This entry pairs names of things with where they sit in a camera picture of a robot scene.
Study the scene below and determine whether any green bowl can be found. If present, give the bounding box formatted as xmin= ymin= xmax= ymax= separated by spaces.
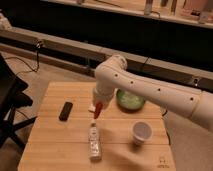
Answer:
xmin=116 ymin=89 xmax=145 ymax=110

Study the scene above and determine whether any wooden table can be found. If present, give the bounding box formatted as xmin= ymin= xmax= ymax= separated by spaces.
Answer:
xmin=18 ymin=82 xmax=176 ymax=171

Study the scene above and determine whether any white rectangular block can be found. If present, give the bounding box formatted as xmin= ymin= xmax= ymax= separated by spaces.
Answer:
xmin=88 ymin=104 xmax=96 ymax=112

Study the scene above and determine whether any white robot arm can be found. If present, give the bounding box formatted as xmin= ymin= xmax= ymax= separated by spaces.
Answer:
xmin=93 ymin=55 xmax=213 ymax=132

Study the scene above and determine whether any black remote control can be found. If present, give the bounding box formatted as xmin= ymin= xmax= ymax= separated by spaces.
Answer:
xmin=59 ymin=102 xmax=73 ymax=121

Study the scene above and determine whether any black office chair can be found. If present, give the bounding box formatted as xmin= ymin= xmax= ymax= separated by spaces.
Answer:
xmin=0 ymin=54 xmax=35 ymax=149

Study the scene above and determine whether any red pepper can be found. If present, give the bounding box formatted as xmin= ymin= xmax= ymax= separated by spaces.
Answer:
xmin=94 ymin=103 xmax=103 ymax=119

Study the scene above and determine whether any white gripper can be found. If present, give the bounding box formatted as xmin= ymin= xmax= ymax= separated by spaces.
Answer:
xmin=92 ymin=89 xmax=113 ymax=109

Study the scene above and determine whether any black cable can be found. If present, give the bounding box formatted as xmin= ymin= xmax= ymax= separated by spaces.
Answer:
xmin=3 ymin=39 xmax=44 ymax=75

